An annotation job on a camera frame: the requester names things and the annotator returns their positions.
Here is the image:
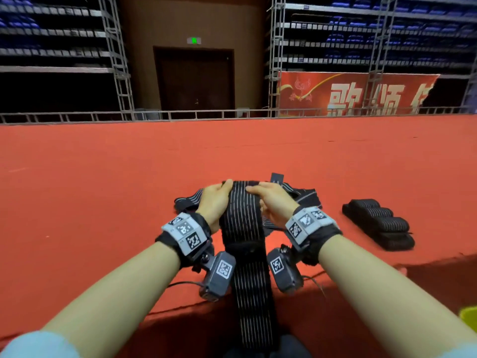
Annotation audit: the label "person's right hand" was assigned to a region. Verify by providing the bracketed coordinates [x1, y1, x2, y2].
[246, 181, 301, 229]

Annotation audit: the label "person's left hand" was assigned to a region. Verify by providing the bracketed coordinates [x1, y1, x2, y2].
[195, 179, 235, 234]

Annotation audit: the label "pile of black straps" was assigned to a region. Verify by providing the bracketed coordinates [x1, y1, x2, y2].
[173, 172, 323, 236]

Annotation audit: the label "black striped strap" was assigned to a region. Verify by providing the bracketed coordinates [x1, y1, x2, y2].
[368, 216, 411, 235]
[342, 198, 382, 218]
[358, 207, 395, 221]
[376, 232, 416, 252]
[218, 179, 281, 352]

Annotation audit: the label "yellow plastic bin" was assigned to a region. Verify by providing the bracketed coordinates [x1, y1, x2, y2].
[458, 305, 477, 333]

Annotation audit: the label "person's right forearm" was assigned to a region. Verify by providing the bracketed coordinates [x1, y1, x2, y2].
[319, 235, 477, 358]

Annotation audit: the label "person's left forearm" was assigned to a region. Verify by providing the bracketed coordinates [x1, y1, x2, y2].
[41, 242, 182, 355]

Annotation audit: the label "black wristband with marker tags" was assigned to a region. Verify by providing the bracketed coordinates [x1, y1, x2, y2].
[284, 205, 344, 266]
[155, 211, 214, 267]

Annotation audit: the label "metal railing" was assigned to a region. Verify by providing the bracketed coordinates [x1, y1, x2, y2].
[0, 105, 477, 126]

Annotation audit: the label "dark brown door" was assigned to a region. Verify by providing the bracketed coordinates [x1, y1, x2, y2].
[153, 46, 237, 117]

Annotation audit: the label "red banner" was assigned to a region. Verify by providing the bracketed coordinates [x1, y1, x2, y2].
[278, 71, 441, 117]

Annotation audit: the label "black trousers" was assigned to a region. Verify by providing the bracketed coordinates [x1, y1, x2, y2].
[224, 333, 314, 358]

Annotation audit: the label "metal truss column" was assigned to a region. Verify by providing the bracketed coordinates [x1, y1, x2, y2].
[371, 0, 398, 113]
[461, 62, 477, 114]
[100, 0, 136, 121]
[267, 0, 289, 116]

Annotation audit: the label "tiered bleacher seats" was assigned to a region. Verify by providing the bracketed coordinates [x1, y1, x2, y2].
[0, 0, 120, 76]
[285, 0, 477, 79]

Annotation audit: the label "light blue sleeve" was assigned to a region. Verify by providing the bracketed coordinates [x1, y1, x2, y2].
[440, 341, 477, 358]
[0, 330, 80, 358]

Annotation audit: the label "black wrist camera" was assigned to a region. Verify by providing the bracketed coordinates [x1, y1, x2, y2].
[199, 251, 237, 301]
[267, 246, 305, 294]

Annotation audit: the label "thin black camera cable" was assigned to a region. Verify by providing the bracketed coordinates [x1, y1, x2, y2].
[302, 269, 329, 297]
[165, 279, 204, 292]

